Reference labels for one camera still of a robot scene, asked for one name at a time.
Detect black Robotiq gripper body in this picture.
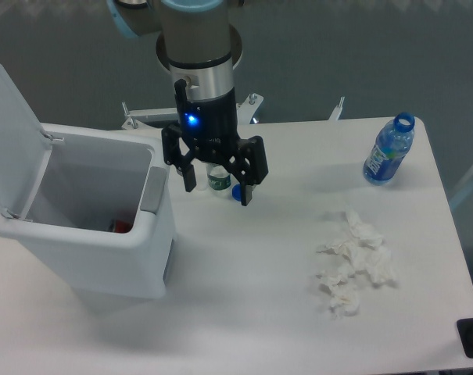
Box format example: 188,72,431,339
174,79,240,164

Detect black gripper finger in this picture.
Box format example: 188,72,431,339
227,136,268,206
161,123,196,192

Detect white trash can lid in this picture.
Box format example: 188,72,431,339
0,64,64,220

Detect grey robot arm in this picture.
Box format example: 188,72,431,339
107,1,268,205

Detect blue bottle cap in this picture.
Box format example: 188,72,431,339
231,184,242,202

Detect red item inside trash can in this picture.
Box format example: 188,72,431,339
108,220,133,234

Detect white trash can body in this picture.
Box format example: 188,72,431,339
0,124,176,298

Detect small clear green-label bottle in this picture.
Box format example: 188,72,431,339
206,163,231,198

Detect crumpled white tissue upper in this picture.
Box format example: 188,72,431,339
317,207,397,286

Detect crumpled white tissue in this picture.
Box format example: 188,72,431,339
317,207,397,286
317,270,360,319

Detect blue plastic water bottle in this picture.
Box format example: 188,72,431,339
363,112,415,186

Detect crumpled white tissue lower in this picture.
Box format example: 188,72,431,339
317,270,360,319

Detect white furniture at right edge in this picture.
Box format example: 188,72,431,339
448,164,473,212

